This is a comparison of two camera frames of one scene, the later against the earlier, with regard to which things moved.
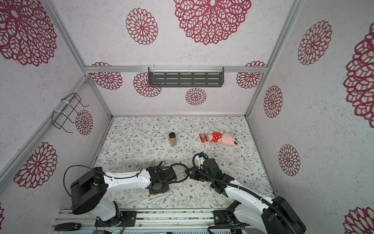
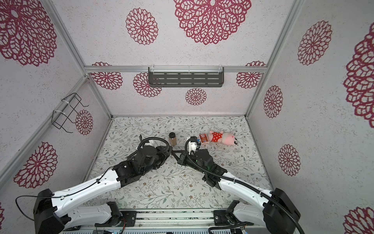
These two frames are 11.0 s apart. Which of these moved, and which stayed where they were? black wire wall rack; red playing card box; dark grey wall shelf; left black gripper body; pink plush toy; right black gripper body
Moved: right black gripper body; left black gripper body
Stayed: pink plush toy; black wire wall rack; red playing card box; dark grey wall shelf
